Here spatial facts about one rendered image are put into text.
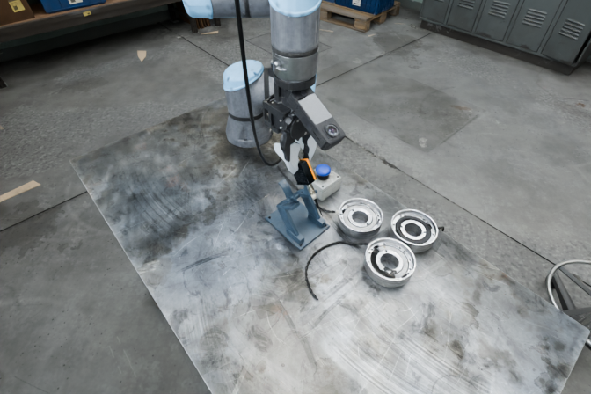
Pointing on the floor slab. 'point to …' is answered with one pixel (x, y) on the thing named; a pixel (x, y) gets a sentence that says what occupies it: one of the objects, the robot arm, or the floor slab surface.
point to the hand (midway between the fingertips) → (302, 166)
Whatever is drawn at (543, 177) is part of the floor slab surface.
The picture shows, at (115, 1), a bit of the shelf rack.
